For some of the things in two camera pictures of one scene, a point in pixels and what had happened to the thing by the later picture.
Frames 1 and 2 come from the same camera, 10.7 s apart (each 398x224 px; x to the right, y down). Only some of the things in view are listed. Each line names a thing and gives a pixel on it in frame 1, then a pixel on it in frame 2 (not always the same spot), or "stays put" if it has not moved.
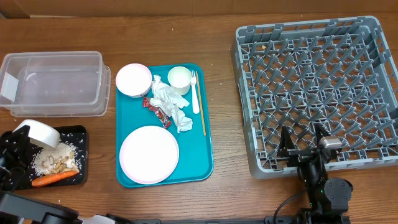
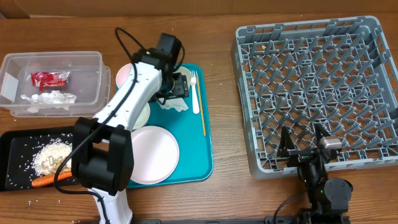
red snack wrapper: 164,119 → 50,79
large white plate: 149,155 stays put
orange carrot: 51,178 stays put
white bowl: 41,134 → 143,117
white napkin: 171,103 → 49,99
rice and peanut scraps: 60,160 stays put
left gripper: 17,152 → 183,89
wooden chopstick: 201,103 stays put
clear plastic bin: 55,84 stays put
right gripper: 288,149 stays put
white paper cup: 180,77 stays put
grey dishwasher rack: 341,74 stays put
